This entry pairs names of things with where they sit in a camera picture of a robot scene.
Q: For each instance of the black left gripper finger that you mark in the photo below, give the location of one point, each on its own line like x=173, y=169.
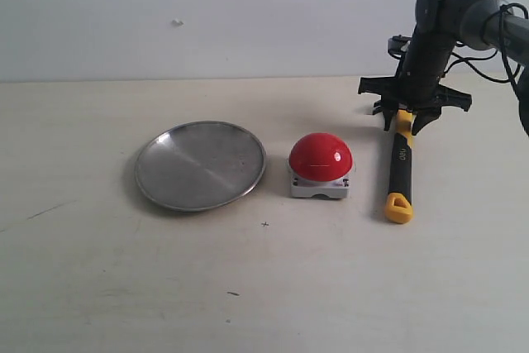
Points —
x=388, y=109

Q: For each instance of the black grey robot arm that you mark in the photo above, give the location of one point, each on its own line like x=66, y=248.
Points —
x=477, y=24

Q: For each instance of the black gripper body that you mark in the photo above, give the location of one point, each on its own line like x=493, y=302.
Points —
x=417, y=80

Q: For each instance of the yellow black claw hammer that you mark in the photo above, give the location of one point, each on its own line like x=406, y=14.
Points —
x=398, y=207

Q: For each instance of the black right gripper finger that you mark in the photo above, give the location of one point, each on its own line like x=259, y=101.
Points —
x=424, y=116

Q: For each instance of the round stainless steel plate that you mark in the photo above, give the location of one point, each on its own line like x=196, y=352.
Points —
x=199, y=166

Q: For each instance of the red dome push button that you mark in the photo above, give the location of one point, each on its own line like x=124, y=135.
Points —
x=320, y=164

